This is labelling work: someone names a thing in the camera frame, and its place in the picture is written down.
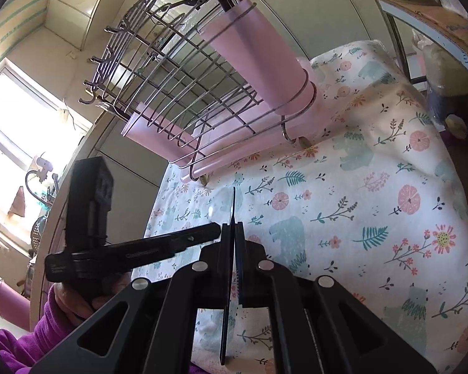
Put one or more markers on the floral bear tablecloth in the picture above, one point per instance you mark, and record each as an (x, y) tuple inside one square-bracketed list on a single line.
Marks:
[(374, 202)]

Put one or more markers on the cardboard box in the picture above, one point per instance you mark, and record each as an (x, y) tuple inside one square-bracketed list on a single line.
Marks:
[(446, 28)]

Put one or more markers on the person's left hand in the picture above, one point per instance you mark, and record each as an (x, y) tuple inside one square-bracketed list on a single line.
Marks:
[(76, 308)]

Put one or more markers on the pink plastic cup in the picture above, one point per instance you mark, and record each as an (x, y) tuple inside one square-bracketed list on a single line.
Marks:
[(253, 47), (159, 135)]

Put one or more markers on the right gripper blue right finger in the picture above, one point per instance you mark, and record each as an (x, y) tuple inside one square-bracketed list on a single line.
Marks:
[(241, 259)]

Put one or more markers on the chrome wire utensil rack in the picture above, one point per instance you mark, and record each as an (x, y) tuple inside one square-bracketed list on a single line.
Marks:
[(162, 61)]

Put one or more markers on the metal shelf rack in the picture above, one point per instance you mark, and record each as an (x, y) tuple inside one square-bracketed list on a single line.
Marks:
[(419, 40)]

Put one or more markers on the pink plastic drip tray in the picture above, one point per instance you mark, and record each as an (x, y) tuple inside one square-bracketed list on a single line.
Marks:
[(228, 139)]

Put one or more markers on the pink plastic cup near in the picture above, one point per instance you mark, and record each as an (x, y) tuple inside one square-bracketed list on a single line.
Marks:
[(253, 47)]

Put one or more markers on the pink plastic cup far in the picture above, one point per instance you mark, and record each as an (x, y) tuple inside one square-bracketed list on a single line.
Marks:
[(159, 135)]

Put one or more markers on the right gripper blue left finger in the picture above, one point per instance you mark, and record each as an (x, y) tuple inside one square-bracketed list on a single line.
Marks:
[(225, 261)]

